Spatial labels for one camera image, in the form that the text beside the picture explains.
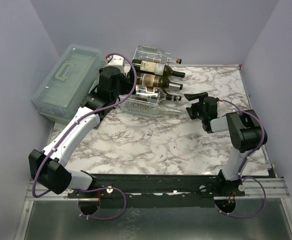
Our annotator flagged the green bottle brown label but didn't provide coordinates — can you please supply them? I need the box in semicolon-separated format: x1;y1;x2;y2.
136;73;183;90

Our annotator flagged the green bottle white label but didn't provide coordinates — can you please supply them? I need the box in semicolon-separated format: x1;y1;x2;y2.
132;59;186;78

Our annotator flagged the clear square liquor bottle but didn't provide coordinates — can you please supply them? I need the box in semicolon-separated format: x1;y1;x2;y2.
135;85;182;102

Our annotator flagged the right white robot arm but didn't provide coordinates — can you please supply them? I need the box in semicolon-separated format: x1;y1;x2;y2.
184;92;268;196

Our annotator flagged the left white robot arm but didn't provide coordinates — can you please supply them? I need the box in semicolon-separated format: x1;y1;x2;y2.
28;66;134;198

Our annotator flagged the clear bottle on rack top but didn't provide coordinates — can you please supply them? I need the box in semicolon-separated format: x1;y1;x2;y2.
133;45;182;64

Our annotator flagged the translucent green storage box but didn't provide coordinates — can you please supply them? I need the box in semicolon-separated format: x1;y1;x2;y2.
32;44;107;125

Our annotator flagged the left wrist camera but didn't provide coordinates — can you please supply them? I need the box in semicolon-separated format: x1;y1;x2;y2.
106;55;125;74

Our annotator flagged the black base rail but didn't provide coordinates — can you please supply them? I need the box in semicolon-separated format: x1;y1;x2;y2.
68;174;245;209

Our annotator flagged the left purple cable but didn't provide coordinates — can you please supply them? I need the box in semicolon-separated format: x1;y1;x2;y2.
32;52;138;221

